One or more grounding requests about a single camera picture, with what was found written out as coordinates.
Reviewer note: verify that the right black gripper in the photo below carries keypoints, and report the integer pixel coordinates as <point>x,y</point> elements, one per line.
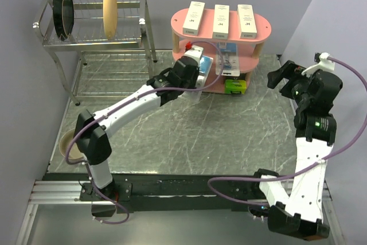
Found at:
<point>293,71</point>

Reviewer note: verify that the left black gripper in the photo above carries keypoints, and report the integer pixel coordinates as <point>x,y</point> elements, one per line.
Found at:
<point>194,82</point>

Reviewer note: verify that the blue razor blister pack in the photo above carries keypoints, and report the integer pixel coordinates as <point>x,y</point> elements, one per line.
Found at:
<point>204,69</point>
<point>230,58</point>

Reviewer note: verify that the green black razor box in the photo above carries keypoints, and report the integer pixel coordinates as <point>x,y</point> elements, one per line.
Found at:
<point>235,86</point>

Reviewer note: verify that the pink three-tier shelf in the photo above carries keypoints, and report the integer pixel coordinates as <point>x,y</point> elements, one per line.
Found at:
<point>248,50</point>

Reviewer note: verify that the white slim box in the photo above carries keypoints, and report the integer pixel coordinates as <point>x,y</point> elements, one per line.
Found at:
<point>221,22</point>
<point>247,24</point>
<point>193,18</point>

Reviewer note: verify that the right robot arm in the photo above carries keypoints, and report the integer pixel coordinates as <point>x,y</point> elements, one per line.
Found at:
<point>299,213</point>

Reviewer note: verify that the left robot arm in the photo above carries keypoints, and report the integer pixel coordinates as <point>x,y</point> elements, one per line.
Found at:
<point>93,130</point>

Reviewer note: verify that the metal dish rack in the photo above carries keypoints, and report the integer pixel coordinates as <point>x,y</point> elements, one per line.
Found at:
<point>90,65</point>

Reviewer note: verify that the beige wooden plate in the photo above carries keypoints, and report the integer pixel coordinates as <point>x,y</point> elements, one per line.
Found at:
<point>110,18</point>

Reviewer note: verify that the beige tape roll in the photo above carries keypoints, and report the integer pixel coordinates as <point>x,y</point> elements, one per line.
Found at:
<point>74,153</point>

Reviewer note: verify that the black plate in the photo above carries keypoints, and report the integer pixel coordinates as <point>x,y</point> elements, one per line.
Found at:
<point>63,18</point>

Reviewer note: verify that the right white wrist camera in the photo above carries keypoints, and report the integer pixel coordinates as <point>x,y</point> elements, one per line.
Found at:
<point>322,62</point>

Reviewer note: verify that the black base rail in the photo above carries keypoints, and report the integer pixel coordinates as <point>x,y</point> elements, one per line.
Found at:
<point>168,192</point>

